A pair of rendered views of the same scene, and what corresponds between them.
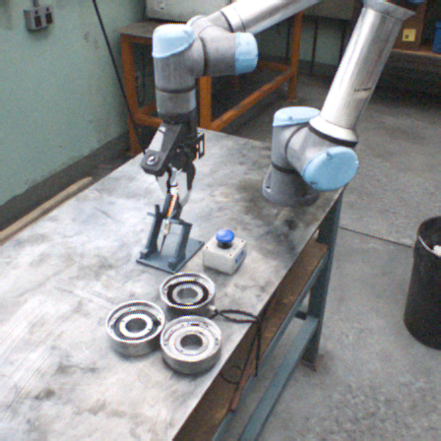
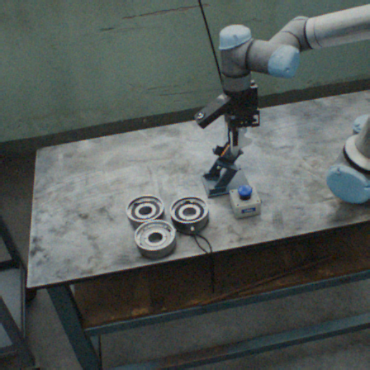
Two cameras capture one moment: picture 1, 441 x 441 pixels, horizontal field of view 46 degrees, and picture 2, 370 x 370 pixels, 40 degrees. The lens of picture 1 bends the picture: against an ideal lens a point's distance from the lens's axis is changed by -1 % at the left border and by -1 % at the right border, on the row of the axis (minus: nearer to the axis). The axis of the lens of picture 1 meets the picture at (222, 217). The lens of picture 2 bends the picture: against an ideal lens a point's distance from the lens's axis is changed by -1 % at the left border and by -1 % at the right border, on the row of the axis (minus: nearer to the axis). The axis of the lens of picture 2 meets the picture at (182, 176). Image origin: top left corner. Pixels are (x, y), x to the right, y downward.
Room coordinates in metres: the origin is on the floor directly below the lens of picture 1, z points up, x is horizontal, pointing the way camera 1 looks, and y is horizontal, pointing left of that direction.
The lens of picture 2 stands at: (0.20, -0.78, 1.81)
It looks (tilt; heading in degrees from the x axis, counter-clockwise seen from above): 40 degrees down; 57
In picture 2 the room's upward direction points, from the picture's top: 7 degrees counter-clockwise
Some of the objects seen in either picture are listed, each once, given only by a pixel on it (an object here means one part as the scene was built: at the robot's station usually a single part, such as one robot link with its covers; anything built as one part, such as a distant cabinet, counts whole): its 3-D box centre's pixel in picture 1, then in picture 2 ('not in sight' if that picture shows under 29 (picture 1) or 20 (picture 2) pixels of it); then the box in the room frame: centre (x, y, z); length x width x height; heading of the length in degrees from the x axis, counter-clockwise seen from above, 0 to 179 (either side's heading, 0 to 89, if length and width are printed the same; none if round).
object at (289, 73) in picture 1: (222, 71); not in sight; (3.54, 0.01, 0.39); 1.50 x 0.62 x 0.78; 152
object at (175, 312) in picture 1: (187, 296); (189, 214); (0.76, 0.06, 0.82); 0.10 x 0.10 x 0.04
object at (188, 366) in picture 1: (191, 345); (155, 239); (0.63, 0.05, 0.82); 0.10 x 0.10 x 0.04
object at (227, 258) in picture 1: (225, 251); (247, 201); (0.90, -0.01, 0.82); 0.08 x 0.07 x 0.05; 152
